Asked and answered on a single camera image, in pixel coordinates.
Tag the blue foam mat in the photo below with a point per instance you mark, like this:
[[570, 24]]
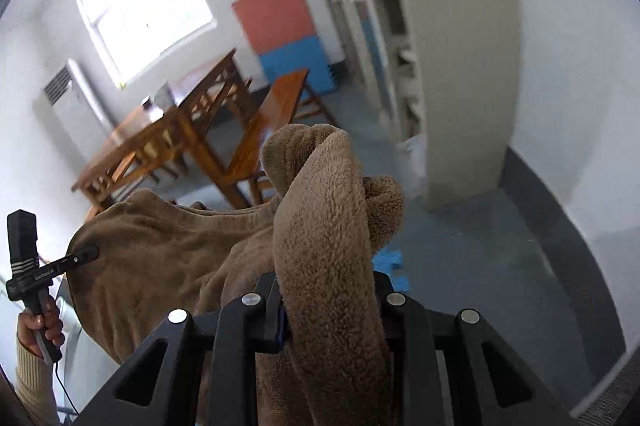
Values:
[[295, 63]]

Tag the wooden table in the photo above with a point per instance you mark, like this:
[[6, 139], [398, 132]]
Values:
[[145, 126]]

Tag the light blue foam floor tile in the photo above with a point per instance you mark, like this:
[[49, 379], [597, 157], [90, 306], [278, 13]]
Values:
[[387, 261]]

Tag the person's left hand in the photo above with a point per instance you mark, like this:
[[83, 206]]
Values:
[[30, 331]]

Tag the person's left forearm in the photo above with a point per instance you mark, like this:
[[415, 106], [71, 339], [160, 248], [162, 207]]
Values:
[[35, 386]]

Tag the white standing air conditioner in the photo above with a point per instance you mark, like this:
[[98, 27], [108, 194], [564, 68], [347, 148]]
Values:
[[70, 116]]

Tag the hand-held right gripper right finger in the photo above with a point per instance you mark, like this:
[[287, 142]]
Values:
[[395, 321]]

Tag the red foam mat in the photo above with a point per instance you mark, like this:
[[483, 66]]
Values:
[[272, 16]]

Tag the wooden bench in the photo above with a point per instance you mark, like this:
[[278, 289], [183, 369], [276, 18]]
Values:
[[272, 106]]

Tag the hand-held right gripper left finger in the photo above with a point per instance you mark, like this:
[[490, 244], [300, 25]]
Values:
[[281, 326]]

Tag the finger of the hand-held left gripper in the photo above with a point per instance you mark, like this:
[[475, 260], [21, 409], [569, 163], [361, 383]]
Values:
[[80, 256]]

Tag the brown fleece sweater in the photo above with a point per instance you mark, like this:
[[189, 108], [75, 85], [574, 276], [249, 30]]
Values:
[[325, 231]]

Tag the beige cabinet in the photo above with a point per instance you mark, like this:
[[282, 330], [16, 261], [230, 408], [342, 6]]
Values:
[[450, 56]]

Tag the bright window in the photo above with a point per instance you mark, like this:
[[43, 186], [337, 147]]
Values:
[[145, 1]]

